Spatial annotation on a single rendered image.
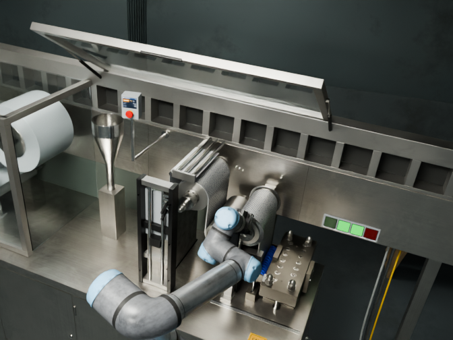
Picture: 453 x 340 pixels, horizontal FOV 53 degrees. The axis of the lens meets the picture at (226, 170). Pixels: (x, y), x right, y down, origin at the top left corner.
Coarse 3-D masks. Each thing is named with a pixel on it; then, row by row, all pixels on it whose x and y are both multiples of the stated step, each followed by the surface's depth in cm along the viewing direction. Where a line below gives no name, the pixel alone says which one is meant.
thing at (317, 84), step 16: (48, 32) 165; (64, 32) 163; (80, 32) 161; (64, 48) 187; (128, 48) 155; (144, 48) 153; (160, 48) 152; (96, 64) 206; (192, 64) 151; (208, 64) 146; (224, 64) 145; (240, 64) 144; (160, 80) 208; (272, 80) 143; (288, 80) 139; (304, 80) 138; (320, 80) 136; (224, 96) 199; (320, 96) 147; (304, 112) 189
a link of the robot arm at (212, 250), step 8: (216, 232) 147; (208, 240) 147; (216, 240) 146; (224, 240) 147; (200, 248) 148; (208, 248) 146; (216, 248) 145; (224, 248) 144; (200, 256) 147; (208, 256) 146; (216, 256) 145
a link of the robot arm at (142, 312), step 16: (224, 256) 143; (240, 256) 140; (208, 272) 132; (224, 272) 133; (240, 272) 136; (256, 272) 140; (192, 288) 124; (208, 288) 127; (224, 288) 132; (128, 304) 113; (144, 304) 114; (160, 304) 115; (176, 304) 117; (192, 304) 122; (128, 320) 112; (144, 320) 112; (160, 320) 113; (176, 320) 116; (128, 336) 113; (144, 336) 113
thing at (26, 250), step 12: (84, 84) 215; (48, 96) 197; (60, 96) 201; (24, 108) 185; (36, 108) 189; (0, 120) 175; (12, 120) 178; (0, 132) 178; (12, 144) 182; (12, 156) 183; (12, 168) 185; (12, 180) 188; (12, 192) 192; (24, 216) 199; (24, 228) 201; (0, 240) 213; (24, 240) 204; (24, 252) 208
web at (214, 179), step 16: (208, 176) 188; (224, 176) 198; (208, 192) 184; (224, 192) 204; (256, 192) 199; (208, 208) 187; (256, 208) 186; (272, 208) 194; (192, 224) 217; (208, 224) 193; (192, 240) 224
